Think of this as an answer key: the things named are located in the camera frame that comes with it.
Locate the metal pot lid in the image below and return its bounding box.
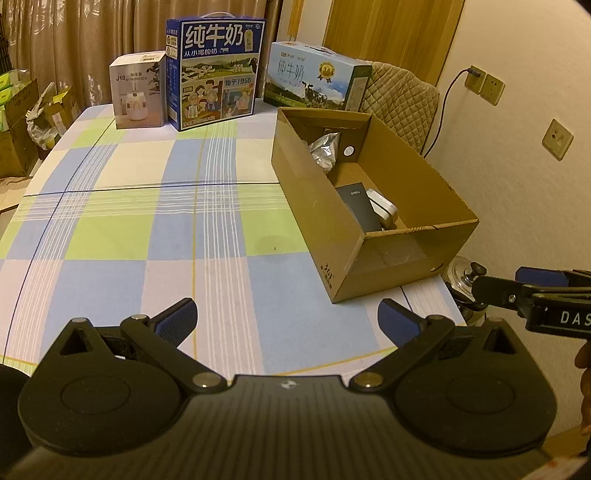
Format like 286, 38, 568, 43
443, 256, 490, 324

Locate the tall blue milk carton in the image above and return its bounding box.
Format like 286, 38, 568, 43
165, 13, 267, 132

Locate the quilted chair back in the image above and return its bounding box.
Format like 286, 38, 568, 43
358, 61, 439, 155

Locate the black wall power cable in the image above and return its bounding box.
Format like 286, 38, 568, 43
422, 69, 472, 158

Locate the small open cardboard box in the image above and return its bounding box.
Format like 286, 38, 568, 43
44, 88, 79, 134

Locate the brown cardboard box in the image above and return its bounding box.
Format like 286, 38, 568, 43
271, 106, 480, 304

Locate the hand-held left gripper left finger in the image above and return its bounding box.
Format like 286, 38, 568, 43
54, 298, 227, 394

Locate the green silver tea packet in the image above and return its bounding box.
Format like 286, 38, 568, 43
307, 131, 342, 174

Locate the black shaver box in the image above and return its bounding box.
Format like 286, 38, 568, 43
336, 186, 384, 232

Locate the cream bed sheet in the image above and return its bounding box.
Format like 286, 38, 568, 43
0, 175, 33, 213

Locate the light blue milk carton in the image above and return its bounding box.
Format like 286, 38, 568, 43
263, 41, 373, 112

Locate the large cardboard storage box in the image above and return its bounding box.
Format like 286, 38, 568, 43
0, 78, 40, 178

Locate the beige wall socket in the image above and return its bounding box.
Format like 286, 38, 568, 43
480, 74, 505, 106
541, 119, 574, 161

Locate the person's right hand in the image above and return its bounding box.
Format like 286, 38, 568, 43
575, 344, 591, 435

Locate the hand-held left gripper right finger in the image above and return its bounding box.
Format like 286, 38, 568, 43
348, 298, 527, 394

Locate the brown curtain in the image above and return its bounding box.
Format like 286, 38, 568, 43
0, 0, 284, 112

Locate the stack of green tissue packs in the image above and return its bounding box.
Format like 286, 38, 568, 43
0, 69, 17, 130

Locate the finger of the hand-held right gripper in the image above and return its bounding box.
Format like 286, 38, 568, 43
471, 274, 536, 317
515, 267, 591, 288

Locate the white humidifier box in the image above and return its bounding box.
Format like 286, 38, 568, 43
109, 51, 167, 130

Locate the wall socket with plug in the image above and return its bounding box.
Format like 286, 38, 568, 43
464, 66, 486, 93

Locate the wooden door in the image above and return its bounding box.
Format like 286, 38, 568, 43
323, 0, 465, 86

